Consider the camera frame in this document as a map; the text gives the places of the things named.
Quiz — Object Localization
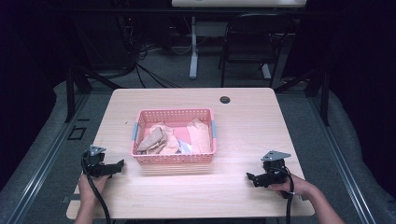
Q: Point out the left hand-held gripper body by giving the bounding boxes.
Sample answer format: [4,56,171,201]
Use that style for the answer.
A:
[81,144,114,178]

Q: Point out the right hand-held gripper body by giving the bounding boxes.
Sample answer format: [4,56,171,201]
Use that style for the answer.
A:
[260,150,292,189]

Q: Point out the person's left hand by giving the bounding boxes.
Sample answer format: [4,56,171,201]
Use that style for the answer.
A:
[78,173,110,203]

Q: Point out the person's right hand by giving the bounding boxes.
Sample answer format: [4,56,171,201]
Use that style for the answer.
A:
[266,173,316,201]

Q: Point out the tan sock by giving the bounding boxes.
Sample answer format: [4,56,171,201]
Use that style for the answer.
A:
[136,126,169,155]

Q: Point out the pink plastic basket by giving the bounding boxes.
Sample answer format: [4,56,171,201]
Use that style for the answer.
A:
[130,107,218,165]

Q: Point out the light pink cloth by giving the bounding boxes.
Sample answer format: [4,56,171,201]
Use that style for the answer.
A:
[148,122,182,155]

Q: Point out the peach folded cloth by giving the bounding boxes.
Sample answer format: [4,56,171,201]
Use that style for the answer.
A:
[186,117,213,155]

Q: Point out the white cloth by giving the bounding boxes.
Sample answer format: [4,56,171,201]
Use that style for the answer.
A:
[178,139,194,155]

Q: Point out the black metal stand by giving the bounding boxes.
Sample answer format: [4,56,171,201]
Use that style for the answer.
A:
[273,66,332,127]
[64,64,123,124]

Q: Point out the white desk leg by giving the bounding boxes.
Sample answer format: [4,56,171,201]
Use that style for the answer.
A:
[261,63,273,80]
[189,16,200,80]

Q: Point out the black folding chair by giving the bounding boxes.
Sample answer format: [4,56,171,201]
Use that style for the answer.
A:
[218,12,296,89]

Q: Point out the white desk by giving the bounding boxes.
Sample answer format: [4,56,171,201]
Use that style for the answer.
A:
[170,0,308,8]

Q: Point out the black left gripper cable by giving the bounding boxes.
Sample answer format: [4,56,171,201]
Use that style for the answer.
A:
[80,151,112,224]

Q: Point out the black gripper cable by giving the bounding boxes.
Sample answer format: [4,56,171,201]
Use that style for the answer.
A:
[80,151,112,224]
[274,167,296,224]

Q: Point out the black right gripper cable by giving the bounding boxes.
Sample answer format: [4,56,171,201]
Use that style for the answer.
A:
[274,167,296,224]

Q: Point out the black floor outlet frame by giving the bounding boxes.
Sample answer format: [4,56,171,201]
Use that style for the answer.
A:
[66,125,88,142]

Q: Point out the black floor cables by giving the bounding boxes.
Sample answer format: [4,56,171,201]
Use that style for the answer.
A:
[133,43,183,90]

